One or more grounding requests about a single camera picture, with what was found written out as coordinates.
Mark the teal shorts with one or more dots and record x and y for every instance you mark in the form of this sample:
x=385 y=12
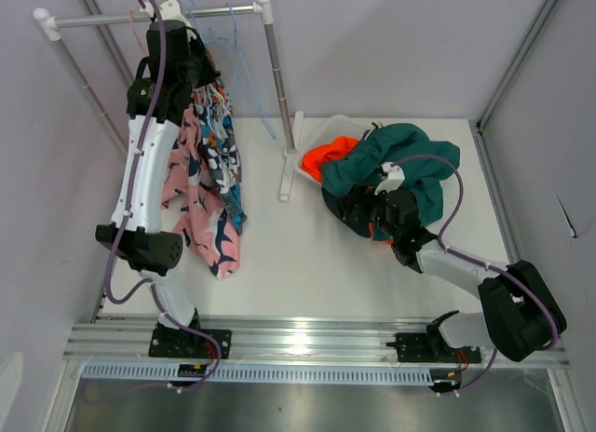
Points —
x=426 y=164

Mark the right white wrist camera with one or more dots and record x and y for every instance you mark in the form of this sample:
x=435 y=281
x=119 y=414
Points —
x=392 y=177

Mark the white slotted cable duct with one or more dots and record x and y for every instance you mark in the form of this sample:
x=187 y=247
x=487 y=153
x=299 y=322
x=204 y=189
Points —
x=253 y=373

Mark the pink wire hanger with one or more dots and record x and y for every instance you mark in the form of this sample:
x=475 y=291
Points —
x=141 y=45

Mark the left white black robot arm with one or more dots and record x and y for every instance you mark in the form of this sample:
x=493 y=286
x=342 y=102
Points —
x=156 y=100

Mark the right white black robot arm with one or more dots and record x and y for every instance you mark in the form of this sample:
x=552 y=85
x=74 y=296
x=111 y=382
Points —
x=519 y=314

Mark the metal clothes rack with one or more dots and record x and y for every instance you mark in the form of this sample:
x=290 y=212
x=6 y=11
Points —
x=51 y=26

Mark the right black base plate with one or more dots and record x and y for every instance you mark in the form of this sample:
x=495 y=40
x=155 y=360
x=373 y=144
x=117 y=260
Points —
x=415 y=347

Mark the blue wire hanger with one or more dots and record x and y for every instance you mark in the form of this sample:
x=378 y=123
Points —
x=252 y=92
x=227 y=55

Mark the pink patterned shorts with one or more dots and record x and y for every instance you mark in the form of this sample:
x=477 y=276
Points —
x=204 y=224

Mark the black shorts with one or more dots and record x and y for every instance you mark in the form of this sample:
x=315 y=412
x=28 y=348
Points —
x=343 y=213

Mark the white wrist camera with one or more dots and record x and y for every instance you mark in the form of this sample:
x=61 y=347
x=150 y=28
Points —
x=392 y=177
x=173 y=10

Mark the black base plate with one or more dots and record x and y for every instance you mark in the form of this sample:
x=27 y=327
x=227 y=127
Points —
x=170 y=343
x=415 y=347

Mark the blue patterned shorts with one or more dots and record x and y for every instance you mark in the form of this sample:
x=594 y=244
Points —
x=217 y=143

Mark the white plastic basket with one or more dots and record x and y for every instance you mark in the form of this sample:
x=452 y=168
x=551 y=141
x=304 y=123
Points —
x=325 y=132

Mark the orange shorts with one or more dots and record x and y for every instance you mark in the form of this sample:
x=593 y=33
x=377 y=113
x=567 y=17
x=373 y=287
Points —
x=318 y=156

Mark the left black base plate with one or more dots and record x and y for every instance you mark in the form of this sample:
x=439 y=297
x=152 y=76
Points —
x=170 y=343

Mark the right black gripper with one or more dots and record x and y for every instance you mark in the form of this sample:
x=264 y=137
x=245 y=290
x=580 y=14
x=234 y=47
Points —
x=381 y=195

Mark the aluminium mounting rail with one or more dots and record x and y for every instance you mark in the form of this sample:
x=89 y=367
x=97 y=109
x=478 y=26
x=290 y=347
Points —
x=255 y=340

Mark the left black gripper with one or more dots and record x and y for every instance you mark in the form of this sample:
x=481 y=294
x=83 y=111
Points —
x=196 y=45

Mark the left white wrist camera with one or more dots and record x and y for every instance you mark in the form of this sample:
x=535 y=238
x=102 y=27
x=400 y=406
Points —
x=173 y=10

